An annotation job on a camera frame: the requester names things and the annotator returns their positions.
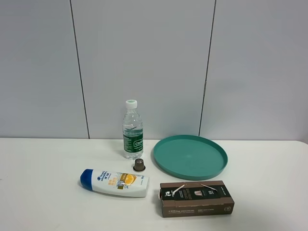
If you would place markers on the brown coffee capsule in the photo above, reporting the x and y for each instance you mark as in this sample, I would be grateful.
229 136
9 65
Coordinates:
139 165

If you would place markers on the white shampoo bottle blue cap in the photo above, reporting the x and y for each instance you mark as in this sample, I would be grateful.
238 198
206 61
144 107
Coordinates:
115 183

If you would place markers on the brown coffee capsule box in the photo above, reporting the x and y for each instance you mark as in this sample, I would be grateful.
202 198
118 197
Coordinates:
195 198

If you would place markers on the teal round plastic tray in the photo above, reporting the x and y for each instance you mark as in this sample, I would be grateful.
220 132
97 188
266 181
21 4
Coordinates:
190 157

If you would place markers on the clear water bottle green label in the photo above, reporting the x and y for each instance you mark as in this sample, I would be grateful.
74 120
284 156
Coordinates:
132 131

